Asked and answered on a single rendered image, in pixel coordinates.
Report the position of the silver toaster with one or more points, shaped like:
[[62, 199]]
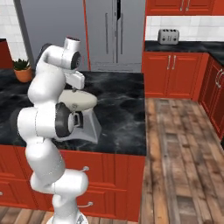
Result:
[[168, 36]]

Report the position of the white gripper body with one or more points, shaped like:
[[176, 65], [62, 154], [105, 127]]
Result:
[[75, 80]]

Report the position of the green plant in terracotta pot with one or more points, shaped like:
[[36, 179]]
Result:
[[22, 71]]

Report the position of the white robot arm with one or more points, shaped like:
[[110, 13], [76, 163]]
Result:
[[43, 125]]

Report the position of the red wall cupboards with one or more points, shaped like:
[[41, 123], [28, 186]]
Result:
[[180, 6]]

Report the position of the red base cupboards run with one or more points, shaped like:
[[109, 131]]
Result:
[[175, 75]]

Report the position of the red drawer front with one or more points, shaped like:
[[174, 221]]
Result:
[[110, 202], [14, 192], [108, 172]]

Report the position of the grey steel fridge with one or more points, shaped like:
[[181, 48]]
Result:
[[99, 32]]

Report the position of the cream stand mixer head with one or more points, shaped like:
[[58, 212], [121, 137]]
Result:
[[81, 99]]

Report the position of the red island cabinet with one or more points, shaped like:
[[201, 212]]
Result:
[[122, 186]]

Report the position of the red side cabinet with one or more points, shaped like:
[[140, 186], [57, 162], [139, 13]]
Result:
[[5, 55]]

